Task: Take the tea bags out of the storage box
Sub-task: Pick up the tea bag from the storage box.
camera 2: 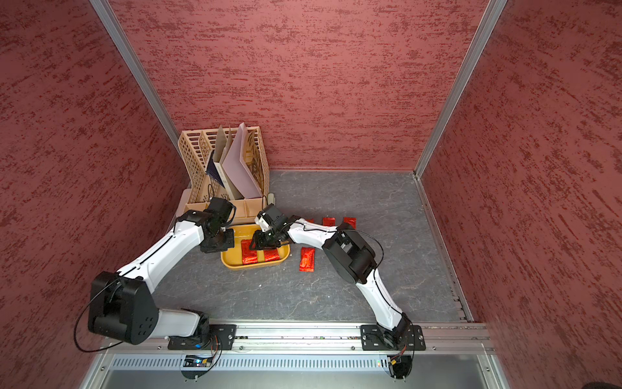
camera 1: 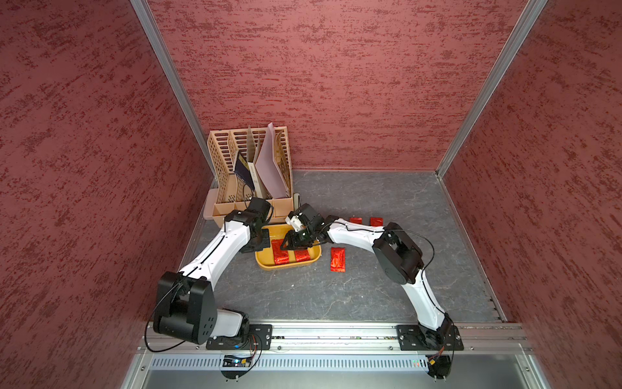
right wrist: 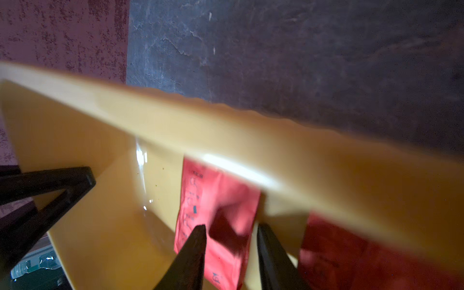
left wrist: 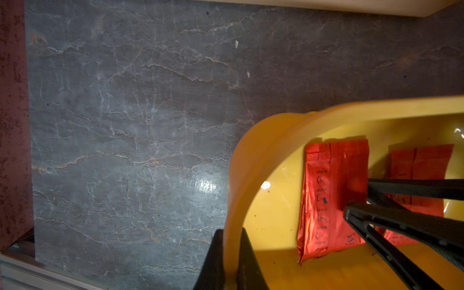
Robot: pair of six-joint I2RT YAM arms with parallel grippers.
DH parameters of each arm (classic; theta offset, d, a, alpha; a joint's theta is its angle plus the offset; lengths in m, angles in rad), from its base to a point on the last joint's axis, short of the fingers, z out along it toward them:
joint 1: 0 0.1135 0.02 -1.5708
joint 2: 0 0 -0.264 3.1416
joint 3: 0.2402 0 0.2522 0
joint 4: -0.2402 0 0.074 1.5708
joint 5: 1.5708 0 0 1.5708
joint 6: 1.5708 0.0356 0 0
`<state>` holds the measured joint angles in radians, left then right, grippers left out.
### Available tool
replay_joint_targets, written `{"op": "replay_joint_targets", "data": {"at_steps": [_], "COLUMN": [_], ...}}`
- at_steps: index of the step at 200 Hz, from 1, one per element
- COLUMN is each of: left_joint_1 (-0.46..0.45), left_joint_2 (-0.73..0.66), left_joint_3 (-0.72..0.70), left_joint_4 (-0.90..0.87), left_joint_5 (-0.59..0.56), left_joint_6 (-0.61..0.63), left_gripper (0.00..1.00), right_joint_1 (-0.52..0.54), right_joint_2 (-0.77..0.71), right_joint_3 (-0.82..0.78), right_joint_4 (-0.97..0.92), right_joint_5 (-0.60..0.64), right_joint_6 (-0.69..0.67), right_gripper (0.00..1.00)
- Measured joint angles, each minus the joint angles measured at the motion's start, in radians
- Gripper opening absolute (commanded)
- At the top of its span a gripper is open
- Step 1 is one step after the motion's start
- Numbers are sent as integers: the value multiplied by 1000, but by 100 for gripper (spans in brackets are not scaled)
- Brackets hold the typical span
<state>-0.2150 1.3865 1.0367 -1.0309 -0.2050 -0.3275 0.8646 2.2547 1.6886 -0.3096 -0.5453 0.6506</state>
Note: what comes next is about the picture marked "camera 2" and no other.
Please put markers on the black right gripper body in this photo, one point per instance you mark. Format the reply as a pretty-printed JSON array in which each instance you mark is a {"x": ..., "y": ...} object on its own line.
[{"x": 268, "y": 239}]

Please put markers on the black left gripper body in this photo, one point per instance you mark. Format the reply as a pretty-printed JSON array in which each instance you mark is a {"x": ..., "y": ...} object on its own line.
[{"x": 221, "y": 241}]

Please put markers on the yellow plastic storage tray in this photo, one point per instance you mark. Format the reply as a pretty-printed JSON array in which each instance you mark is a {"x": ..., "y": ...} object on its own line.
[{"x": 233, "y": 258}]

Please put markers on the red tea bag printed front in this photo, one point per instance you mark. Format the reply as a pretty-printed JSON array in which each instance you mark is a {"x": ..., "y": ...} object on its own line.
[{"x": 328, "y": 221}]

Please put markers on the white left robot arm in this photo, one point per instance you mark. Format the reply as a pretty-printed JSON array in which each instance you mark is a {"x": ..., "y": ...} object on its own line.
[{"x": 122, "y": 306}]

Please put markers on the beige thin book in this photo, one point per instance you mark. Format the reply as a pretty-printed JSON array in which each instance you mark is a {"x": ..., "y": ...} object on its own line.
[{"x": 230, "y": 188}]

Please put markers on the dark blue booklet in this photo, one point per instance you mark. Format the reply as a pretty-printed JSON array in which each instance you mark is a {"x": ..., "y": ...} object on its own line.
[{"x": 212, "y": 171}]

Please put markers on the brown cardboard sheet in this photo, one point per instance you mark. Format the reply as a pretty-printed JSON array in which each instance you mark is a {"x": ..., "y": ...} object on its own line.
[{"x": 220, "y": 144}]

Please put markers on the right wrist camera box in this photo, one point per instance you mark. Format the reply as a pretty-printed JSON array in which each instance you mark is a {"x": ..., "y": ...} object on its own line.
[{"x": 271, "y": 218}]

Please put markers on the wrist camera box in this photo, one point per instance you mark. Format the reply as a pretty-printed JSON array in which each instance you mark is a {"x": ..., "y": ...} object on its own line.
[
  {"x": 271, "y": 218},
  {"x": 222, "y": 211}
]

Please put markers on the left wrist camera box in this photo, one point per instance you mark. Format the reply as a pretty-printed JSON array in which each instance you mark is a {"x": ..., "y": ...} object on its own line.
[{"x": 222, "y": 211}]

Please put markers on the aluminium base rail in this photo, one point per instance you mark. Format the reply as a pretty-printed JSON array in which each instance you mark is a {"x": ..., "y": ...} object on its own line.
[{"x": 338, "y": 338}]

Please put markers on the aluminium corner post left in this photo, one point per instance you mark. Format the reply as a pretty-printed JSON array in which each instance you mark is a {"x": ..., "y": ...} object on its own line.
[{"x": 113, "y": 27}]

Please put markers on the aluminium corner post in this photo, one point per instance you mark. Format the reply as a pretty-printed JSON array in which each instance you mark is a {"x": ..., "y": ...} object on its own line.
[
  {"x": 113, "y": 27},
  {"x": 488, "y": 22}
]

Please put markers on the aluminium corner post right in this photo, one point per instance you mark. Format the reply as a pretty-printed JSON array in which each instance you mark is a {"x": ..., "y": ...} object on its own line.
[{"x": 488, "y": 22}]

